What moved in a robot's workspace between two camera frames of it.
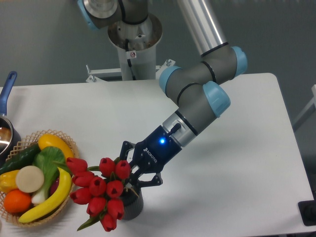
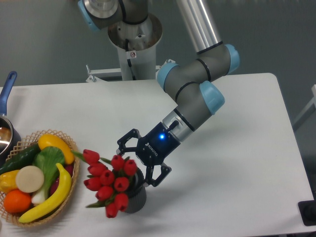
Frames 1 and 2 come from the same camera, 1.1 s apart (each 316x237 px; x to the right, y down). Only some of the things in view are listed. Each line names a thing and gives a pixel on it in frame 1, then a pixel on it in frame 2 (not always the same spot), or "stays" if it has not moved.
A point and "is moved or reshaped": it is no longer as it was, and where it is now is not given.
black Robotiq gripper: [150, 154] to [151, 149]
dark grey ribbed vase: [133, 212] is moved or reshaped
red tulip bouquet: [101, 187] is moved or reshaped
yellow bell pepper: [8, 181] stays
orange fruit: [17, 201] stays
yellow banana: [65, 184] stays
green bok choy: [50, 159] stays
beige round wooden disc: [29, 178] stays
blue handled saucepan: [10, 138] stays
